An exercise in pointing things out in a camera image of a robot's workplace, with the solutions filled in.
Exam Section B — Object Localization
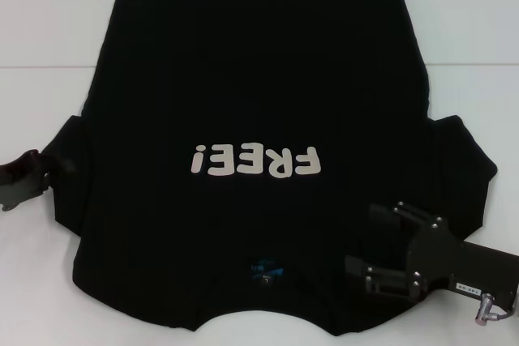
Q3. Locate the black shirt with FREE print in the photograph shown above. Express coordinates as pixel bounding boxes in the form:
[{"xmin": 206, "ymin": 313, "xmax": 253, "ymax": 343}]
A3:
[{"xmin": 39, "ymin": 0, "xmax": 499, "ymax": 340}]

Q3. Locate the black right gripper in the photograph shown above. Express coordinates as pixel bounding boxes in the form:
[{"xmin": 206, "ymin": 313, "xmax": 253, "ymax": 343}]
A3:
[{"xmin": 344, "ymin": 201, "xmax": 519, "ymax": 311}]

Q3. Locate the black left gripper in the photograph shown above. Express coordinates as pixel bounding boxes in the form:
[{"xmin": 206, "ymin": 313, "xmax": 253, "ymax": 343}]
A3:
[{"xmin": 0, "ymin": 149, "xmax": 77, "ymax": 213}]

